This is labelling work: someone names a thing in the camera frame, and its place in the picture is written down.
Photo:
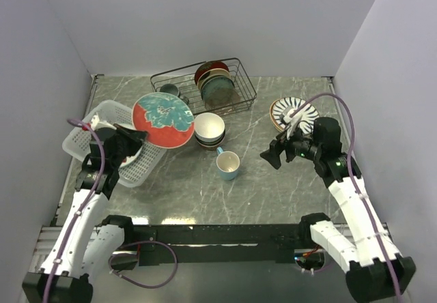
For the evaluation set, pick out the blue striped white plate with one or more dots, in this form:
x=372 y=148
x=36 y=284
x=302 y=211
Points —
x=309 y=113

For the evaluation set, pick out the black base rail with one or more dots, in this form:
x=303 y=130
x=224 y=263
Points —
x=157 y=244

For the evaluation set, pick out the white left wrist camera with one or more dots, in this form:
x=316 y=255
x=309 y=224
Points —
x=96 y=122

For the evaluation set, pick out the white plastic bin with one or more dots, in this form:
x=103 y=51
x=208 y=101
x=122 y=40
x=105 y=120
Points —
x=76 y=144

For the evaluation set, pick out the red plate in rack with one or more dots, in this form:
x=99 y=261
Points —
x=206 y=68

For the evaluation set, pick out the watermelon pattern plate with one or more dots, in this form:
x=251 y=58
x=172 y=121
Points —
x=130 y=159

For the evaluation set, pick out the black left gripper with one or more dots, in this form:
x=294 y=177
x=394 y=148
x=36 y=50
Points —
x=134 y=137

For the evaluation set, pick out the orange bear plate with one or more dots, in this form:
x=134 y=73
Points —
x=276 y=126

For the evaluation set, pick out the white top bowl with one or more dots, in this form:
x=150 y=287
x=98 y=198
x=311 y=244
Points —
x=209 y=127

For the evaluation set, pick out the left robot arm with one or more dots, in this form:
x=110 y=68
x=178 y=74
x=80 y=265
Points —
x=71 y=267

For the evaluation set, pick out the light blue mug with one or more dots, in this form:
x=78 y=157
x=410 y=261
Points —
x=228 y=163

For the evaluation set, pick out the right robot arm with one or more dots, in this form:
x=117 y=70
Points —
x=374 y=267

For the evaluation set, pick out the cream plate in rack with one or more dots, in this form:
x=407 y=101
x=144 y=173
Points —
x=213 y=73

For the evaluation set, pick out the grey green mug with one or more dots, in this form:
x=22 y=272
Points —
x=173 y=90

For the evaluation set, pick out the black wire dish rack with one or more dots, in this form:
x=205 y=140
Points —
x=183 y=77

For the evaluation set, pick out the red teal flower plate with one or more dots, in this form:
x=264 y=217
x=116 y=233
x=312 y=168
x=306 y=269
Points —
x=168 y=120

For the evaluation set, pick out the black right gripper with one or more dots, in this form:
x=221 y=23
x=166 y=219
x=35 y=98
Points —
x=272 y=154

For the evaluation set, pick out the teal plate in rack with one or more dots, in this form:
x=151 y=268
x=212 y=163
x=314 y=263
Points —
x=215 y=84

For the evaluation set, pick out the clear pink glass plate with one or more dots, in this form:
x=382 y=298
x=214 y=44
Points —
x=221 y=98

